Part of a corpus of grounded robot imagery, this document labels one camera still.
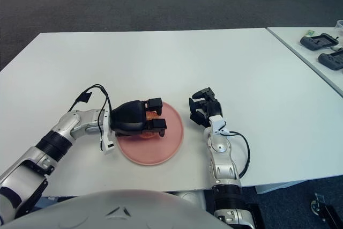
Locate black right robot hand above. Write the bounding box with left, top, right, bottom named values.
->
left=189, top=87, right=222, bottom=128

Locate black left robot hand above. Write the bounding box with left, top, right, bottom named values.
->
left=110, top=97, right=167, bottom=138

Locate red peach fruit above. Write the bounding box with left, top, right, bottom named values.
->
left=133, top=109, right=161, bottom=141

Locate pink round plate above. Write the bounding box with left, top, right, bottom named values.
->
left=115, top=101, right=184, bottom=166

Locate grey robot torso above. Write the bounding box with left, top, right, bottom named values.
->
left=8, top=189, right=223, bottom=229

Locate grey handheld controller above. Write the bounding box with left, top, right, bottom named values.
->
left=300, top=33, right=339, bottom=51
left=318, top=49, right=343, bottom=71

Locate black caster stand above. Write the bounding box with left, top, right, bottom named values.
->
left=310, top=193, right=343, bottom=229

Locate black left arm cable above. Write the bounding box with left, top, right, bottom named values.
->
left=68, top=84, right=112, bottom=152

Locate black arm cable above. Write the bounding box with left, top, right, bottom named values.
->
left=219, top=131, right=250, bottom=179
left=68, top=84, right=112, bottom=152

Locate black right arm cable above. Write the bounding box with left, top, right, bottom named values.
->
left=219, top=131, right=250, bottom=179

